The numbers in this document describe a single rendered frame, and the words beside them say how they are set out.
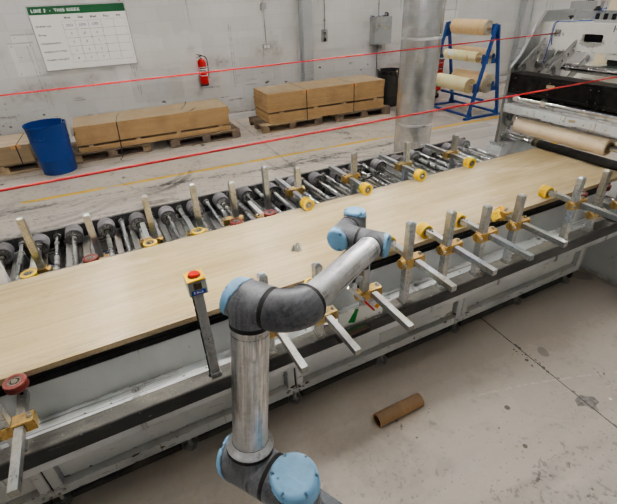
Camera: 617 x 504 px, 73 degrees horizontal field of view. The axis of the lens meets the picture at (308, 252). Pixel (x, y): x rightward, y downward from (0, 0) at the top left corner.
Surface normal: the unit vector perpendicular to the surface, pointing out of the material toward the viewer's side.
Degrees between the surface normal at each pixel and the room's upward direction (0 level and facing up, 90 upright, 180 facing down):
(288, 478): 5
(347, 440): 0
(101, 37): 90
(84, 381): 90
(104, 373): 90
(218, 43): 90
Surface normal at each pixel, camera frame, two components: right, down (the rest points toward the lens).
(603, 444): -0.04, -0.85
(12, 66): 0.40, 0.47
